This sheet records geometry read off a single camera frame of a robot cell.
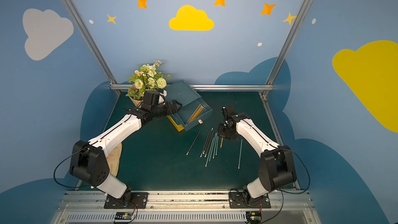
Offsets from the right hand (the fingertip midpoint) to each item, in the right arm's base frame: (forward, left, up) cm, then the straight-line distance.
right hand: (223, 133), depth 88 cm
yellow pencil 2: (+9, +17, +5) cm, 20 cm away
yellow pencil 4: (-5, +1, -1) cm, 5 cm away
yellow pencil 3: (+9, +15, +5) cm, 19 cm away
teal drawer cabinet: (+21, +27, +12) cm, 37 cm away
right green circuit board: (-38, -15, -12) cm, 42 cm away
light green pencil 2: (-8, -11, -10) cm, 17 cm away
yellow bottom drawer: (+6, +28, -6) cm, 29 cm away
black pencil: (-2, +9, -10) cm, 14 cm away
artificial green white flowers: (+23, +46, +20) cm, 55 cm away
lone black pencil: (-2, +18, -10) cm, 20 cm away
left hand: (+9, +27, +12) cm, 31 cm away
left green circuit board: (-42, +47, -10) cm, 64 cm away
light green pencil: (-3, +4, -10) cm, 11 cm away
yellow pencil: (+9, +18, +6) cm, 21 cm away
